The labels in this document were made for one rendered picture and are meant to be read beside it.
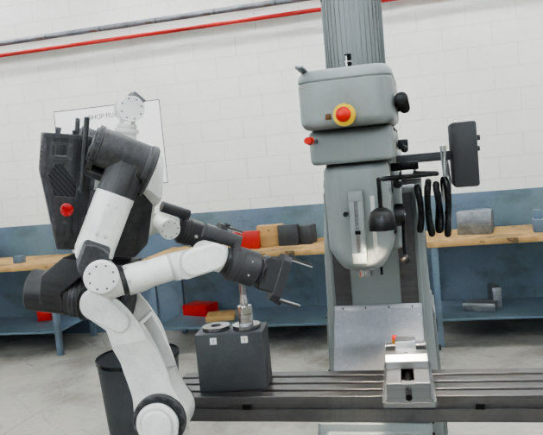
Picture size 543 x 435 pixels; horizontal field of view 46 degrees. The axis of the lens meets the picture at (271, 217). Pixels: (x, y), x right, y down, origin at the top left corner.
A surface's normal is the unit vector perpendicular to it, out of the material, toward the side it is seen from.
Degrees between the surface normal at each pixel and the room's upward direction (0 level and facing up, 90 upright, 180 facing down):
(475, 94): 90
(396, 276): 90
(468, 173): 90
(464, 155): 90
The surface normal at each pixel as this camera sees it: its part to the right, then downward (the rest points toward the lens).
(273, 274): 0.30, 0.02
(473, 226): -0.42, 0.12
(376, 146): -0.22, 0.11
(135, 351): 0.02, 0.50
